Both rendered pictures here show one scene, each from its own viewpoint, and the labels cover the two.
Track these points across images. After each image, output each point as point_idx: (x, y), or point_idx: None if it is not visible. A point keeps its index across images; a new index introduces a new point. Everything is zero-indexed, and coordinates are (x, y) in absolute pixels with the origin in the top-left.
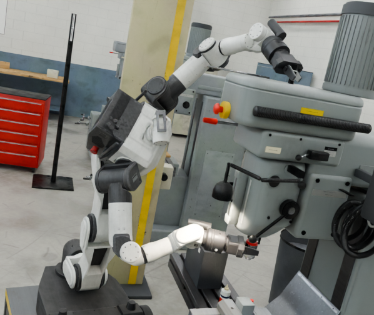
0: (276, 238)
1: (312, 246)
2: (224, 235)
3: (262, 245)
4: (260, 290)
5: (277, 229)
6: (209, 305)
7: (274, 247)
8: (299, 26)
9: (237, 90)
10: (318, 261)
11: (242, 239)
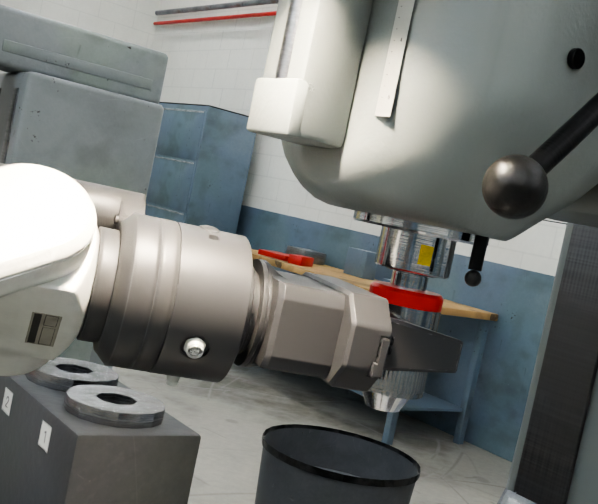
0: (221, 475)
1: (573, 365)
2: (243, 245)
3: (189, 495)
4: None
5: (597, 168)
6: None
7: (221, 498)
8: (224, 28)
9: None
10: None
11: (346, 284)
